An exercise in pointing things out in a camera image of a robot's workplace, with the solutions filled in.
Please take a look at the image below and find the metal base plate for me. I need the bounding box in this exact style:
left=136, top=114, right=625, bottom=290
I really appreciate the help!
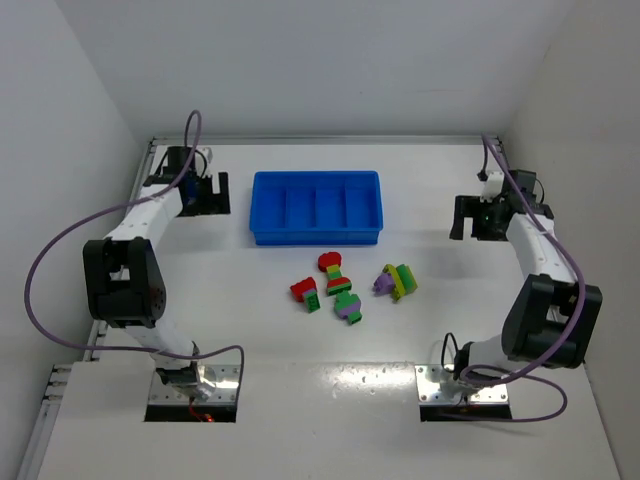
left=148, top=364, right=240, bottom=407
left=415, top=364, right=509, bottom=407

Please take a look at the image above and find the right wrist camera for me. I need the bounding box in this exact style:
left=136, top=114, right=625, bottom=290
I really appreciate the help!
left=478, top=170, right=504, bottom=203

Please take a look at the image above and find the blue divided plastic bin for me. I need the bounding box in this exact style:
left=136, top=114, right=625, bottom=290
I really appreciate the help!
left=249, top=170, right=384, bottom=246

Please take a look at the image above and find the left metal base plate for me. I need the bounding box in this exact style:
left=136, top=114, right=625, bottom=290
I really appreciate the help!
left=148, top=364, right=240, bottom=407

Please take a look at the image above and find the purple lego brick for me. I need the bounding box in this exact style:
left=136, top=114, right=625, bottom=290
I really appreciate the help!
left=372, top=271, right=396, bottom=296

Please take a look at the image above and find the long lime lego brick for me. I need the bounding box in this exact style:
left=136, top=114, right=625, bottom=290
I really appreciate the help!
left=383, top=264, right=407, bottom=302

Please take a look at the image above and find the dark green lego brick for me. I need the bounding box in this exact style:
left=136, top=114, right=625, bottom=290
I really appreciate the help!
left=396, top=264, right=418, bottom=294

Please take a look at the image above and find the red purple green lego stack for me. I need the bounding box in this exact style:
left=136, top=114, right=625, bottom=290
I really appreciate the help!
left=290, top=277, right=320, bottom=313

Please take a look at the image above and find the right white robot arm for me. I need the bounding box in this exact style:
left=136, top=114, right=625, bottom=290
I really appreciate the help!
left=450, top=170, right=603, bottom=388

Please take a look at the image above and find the red yellow green lego stack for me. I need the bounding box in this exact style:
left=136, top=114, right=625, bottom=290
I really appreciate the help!
left=317, top=251, right=352, bottom=296

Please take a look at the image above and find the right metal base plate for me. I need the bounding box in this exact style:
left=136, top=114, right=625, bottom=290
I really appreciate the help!
left=415, top=364, right=509, bottom=407

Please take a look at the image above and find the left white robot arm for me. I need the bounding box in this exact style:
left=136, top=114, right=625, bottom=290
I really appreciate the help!
left=83, top=146, right=231, bottom=402

